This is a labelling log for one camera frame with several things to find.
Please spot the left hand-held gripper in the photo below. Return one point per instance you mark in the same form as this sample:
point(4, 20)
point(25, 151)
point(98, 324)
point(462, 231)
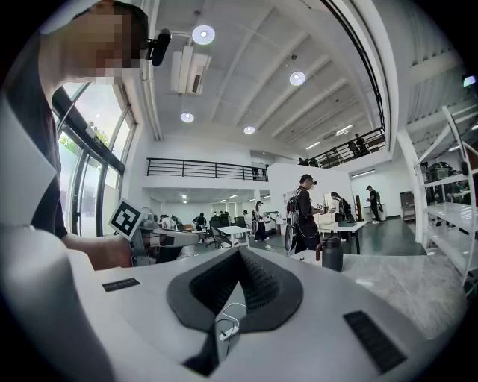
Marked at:
point(125, 220)

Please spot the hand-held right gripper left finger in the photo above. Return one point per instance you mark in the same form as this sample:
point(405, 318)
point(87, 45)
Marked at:
point(142, 309)

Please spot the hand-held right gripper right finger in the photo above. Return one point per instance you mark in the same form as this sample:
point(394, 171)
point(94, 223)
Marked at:
point(317, 335)

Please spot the person's left forearm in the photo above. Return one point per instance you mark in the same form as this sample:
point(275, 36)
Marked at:
point(104, 250)

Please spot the small white table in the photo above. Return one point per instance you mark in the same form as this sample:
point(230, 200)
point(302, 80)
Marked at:
point(235, 230)

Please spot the black mezzanine railing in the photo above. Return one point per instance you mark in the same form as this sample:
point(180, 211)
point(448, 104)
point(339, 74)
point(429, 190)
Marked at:
point(205, 163)

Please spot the black lidded jug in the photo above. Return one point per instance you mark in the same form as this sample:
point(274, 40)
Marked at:
point(332, 255)

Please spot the grey office chair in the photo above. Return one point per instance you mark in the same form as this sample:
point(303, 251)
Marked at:
point(287, 235)

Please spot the white table with dark legs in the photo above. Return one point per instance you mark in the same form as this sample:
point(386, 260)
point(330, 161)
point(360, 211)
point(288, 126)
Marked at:
point(345, 225)

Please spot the large glass window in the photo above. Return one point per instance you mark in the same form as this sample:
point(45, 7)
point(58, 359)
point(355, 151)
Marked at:
point(93, 156)

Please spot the round ceiling light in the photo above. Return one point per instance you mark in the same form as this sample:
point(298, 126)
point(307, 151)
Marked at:
point(297, 78)
point(203, 34)
point(249, 130)
point(187, 117)

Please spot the dark grey cabinet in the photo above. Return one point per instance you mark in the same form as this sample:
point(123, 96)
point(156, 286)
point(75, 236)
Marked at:
point(407, 204)

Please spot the white metal shelf rack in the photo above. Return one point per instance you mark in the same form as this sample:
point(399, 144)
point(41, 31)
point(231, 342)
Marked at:
point(448, 212)

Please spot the black balcony railing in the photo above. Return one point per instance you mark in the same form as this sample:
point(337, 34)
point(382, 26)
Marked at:
point(336, 152)

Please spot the person's black shirt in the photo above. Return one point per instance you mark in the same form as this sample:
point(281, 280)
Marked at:
point(37, 112)

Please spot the dark green suitcase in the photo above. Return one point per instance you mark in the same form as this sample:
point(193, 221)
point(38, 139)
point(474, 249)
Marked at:
point(440, 175)

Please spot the person's head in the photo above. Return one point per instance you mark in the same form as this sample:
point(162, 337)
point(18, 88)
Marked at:
point(93, 41)

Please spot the long black walkway railing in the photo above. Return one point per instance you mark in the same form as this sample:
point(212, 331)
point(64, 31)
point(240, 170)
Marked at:
point(360, 46)

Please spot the black head-mounted camera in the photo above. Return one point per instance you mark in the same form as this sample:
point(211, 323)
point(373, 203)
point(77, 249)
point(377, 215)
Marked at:
point(161, 46)

